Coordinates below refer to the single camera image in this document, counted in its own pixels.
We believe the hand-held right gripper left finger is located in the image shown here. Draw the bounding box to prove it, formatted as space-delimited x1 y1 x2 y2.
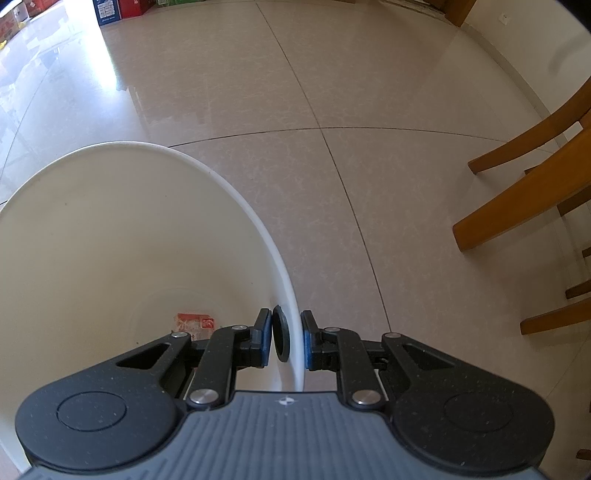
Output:
115 308 273 411

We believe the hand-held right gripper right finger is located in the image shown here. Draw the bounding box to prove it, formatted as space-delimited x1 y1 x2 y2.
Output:
300 309 457 411

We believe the white round trash bin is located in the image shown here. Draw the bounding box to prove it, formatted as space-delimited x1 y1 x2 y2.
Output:
0 141 306 480

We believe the red printed snack wrapper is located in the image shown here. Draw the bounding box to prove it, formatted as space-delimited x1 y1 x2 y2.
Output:
173 312 217 341

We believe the wooden chair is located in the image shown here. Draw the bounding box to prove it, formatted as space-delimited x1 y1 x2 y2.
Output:
452 83 591 253
519 247 591 336

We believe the red printed carton box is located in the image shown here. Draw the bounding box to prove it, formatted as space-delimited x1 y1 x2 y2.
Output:
117 0 158 20

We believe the blue drink carton box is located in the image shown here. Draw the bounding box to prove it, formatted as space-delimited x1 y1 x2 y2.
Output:
92 0 123 27

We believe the white and red cardboard box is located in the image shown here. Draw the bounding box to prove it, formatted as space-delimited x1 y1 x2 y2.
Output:
0 8 22 45

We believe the wooden door frame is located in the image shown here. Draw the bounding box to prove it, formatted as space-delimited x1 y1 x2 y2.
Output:
418 0 477 27

